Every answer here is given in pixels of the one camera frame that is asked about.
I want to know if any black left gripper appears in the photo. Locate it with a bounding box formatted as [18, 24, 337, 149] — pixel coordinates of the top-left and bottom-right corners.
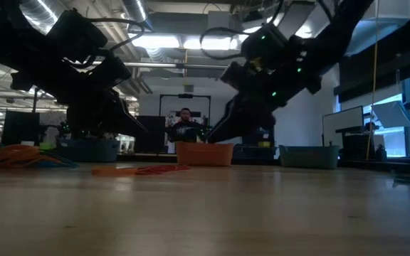
[11, 55, 148, 138]

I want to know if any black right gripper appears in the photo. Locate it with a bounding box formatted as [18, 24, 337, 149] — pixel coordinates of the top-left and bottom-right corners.
[206, 41, 322, 144]

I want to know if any red rubber band pile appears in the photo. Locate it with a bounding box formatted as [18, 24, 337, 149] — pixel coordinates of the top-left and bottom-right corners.
[0, 144, 80, 169]

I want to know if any black equipment cart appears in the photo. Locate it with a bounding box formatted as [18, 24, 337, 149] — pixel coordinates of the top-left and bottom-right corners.
[233, 120, 278, 160]

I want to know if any blue plastic basket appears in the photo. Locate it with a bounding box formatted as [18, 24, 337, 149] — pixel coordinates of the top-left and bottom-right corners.
[56, 137, 121, 164]

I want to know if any black upright panel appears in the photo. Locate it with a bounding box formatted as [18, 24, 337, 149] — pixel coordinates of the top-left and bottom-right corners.
[134, 115, 167, 155]

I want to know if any orange plastic basket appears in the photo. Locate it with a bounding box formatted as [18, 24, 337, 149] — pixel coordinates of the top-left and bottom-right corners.
[174, 141, 236, 167]

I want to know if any person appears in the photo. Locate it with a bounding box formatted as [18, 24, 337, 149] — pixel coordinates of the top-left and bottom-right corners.
[168, 107, 208, 144]

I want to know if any white patterned panel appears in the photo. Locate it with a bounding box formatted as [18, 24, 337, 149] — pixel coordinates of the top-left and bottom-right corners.
[39, 111, 68, 138]

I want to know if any green plastic basket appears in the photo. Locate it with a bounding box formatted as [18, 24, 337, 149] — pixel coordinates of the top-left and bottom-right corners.
[278, 144, 340, 170]

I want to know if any ceiling light panel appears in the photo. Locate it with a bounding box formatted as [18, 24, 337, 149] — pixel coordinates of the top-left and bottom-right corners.
[127, 33, 181, 50]
[182, 35, 235, 51]

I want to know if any horizontal ceiling pipe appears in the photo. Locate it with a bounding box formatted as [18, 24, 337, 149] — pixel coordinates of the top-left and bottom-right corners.
[90, 60, 229, 70]

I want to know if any black monitor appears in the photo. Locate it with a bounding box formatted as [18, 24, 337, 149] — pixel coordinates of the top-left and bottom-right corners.
[0, 110, 41, 146]

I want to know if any white board screen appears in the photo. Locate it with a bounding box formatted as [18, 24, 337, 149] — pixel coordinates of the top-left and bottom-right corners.
[321, 105, 365, 147]

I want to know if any grey ceiling box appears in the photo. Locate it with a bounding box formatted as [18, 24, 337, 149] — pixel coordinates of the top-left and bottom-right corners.
[206, 10, 244, 33]

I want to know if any black desk with equipment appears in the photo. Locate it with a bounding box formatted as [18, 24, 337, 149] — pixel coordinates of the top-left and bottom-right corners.
[335, 122, 388, 161]

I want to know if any white tilted sheet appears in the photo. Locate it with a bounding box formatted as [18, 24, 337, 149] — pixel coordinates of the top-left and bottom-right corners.
[371, 100, 410, 129]

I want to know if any black aluminium table frame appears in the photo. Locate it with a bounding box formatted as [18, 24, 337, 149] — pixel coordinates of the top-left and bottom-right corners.
[117, 151, 410, 176]

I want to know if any black gantry frame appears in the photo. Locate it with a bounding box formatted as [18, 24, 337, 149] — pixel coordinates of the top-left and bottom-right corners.
[159, 93, 212, 145]

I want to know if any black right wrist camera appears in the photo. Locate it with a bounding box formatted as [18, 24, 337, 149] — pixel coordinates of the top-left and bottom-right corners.
[240, 23, 292, 72]

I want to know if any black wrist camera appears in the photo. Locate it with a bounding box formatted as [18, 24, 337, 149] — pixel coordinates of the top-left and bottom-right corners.
[46, 9, 109, 65]
[240, 23, 292, 72]

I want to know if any black right camera cable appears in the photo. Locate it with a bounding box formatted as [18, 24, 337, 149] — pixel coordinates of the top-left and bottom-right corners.
[199, 26, 252, 61]

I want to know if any black camera cable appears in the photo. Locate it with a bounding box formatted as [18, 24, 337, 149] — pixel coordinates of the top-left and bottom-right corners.
[199, 26, 252, 61]
[83, 17, 146, 54]

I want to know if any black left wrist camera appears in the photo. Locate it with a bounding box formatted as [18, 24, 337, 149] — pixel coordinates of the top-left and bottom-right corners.
[46, 9, 109, 65]

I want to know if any black left camera cable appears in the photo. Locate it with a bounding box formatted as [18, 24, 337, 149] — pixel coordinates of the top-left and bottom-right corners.
[83, 17, 146, 54]

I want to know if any silver ceiling duct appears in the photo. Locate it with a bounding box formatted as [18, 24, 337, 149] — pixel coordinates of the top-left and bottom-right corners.
[120, 0, 155, 33]

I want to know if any silver ribbed duct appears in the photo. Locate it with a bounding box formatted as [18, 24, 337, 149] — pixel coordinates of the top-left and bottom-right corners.
[19, 0, 67, 36]

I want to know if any yellow hanging cable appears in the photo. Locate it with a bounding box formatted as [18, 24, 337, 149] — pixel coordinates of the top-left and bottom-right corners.
[365, 0, 379, 160]

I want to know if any white ceiling duct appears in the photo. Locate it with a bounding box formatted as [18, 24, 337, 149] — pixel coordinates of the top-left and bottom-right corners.
[343, 0, 410, 57]

